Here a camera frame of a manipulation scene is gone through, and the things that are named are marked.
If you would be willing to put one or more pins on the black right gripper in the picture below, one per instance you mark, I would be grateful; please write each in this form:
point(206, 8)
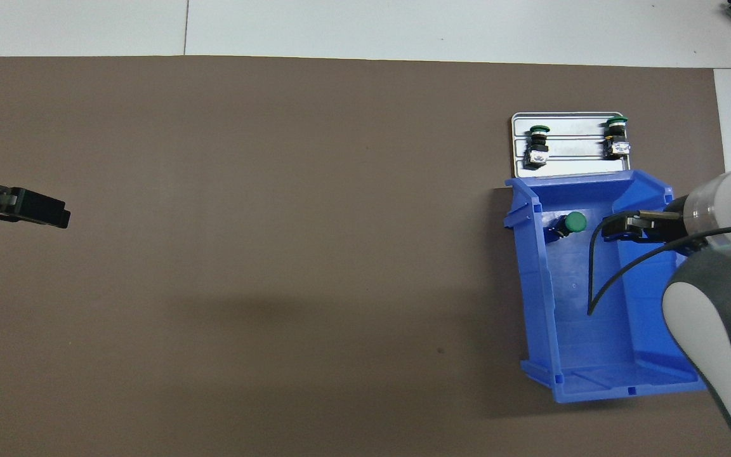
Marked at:
point(665, 221)

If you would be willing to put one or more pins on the green push button switch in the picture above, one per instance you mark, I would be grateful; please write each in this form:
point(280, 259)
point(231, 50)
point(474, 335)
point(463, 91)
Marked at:
point(537, 152)
point(573, 222)

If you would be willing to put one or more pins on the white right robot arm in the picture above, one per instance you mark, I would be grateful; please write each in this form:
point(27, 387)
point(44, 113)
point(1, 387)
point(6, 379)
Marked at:
point(727, 298)

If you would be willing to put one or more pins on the green push button yellow mark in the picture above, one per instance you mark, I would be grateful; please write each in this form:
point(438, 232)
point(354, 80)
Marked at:
point(617, 147)

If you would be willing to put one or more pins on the grey metal tray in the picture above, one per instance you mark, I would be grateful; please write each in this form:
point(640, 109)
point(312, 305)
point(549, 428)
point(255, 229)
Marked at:
point(575, 143)

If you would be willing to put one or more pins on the blue plastic storage bin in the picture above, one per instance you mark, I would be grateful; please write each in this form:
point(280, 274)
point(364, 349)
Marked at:
point(594, 330)

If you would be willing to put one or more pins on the brown table mat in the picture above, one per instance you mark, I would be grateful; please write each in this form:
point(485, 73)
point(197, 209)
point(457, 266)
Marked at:
point(276, 190)

